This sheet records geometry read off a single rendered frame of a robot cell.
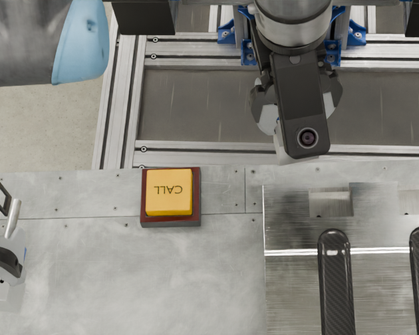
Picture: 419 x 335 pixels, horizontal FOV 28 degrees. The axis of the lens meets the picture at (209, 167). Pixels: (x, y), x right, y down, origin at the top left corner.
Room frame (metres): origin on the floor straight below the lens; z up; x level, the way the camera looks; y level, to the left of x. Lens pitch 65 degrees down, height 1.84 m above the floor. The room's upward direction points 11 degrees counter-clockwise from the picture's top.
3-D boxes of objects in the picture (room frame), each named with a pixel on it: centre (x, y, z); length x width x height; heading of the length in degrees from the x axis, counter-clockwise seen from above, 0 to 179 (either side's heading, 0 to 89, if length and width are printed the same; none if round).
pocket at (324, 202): (0.37, -0.14, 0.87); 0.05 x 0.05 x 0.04; 80
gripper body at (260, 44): (0.47, -0.11, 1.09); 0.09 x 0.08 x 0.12; 0
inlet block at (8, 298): (0.37, 0.26, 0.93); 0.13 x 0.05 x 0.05; 163
